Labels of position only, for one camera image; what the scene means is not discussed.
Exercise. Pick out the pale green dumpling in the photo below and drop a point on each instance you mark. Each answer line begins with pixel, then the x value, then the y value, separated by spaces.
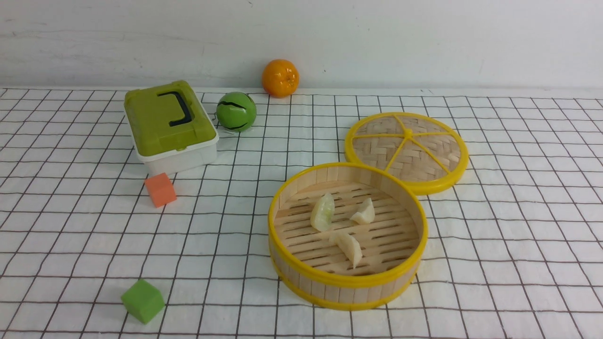
pixel 322 213

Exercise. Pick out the white dumpling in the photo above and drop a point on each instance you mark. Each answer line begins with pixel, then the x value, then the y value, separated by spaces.
pixel 348 245
pixel 365 213

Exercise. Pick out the bamboo steamer tray yellow rim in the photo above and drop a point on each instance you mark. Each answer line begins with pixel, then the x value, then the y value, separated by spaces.
pixel 317 270

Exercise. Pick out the woven bamboo steamer lid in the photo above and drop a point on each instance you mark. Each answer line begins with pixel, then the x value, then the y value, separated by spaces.
pixel 425 154

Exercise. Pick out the green ball black stripe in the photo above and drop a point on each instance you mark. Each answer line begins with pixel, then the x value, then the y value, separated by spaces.
pixel 236 111

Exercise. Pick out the orange fruit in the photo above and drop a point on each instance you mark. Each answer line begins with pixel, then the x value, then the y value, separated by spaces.
pixel 280 78

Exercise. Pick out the green lid white box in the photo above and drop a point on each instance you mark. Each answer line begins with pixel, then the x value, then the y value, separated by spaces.
pixel 170 129

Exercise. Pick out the orange cube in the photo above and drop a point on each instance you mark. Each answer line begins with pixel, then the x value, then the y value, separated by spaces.
pixel 160 190

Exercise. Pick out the green cube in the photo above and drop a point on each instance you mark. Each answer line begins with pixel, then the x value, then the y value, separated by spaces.
pixel 143 301

